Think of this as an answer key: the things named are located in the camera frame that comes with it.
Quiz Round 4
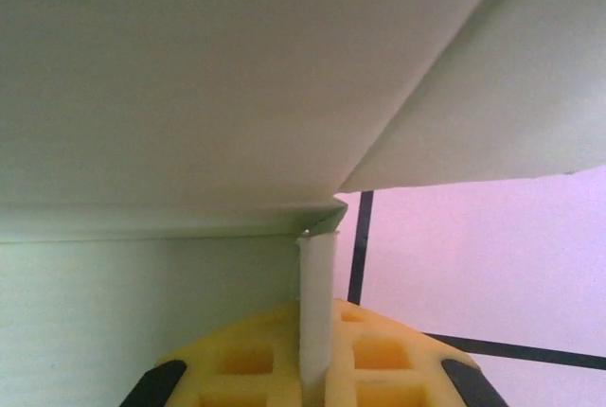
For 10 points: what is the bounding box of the light green paper box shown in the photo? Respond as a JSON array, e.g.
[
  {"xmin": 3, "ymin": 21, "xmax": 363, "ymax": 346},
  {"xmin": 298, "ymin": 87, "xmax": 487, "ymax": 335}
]
[{"xmin": 0, "ymin": 0, "xmax": 606, "ymax": 407}]

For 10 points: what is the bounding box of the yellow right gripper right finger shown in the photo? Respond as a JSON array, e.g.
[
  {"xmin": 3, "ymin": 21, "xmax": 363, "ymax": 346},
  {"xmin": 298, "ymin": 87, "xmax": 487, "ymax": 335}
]
[{"xmin": 324, "ymin": 297, "xmax": 510, "ymax": 407}]

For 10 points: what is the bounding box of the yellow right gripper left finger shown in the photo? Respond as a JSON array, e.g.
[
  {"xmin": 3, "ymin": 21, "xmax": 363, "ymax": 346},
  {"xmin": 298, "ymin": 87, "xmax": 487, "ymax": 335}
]
[{"xmin": 120, "ymin": 300, "xmax": 307, "ymax": 407}]

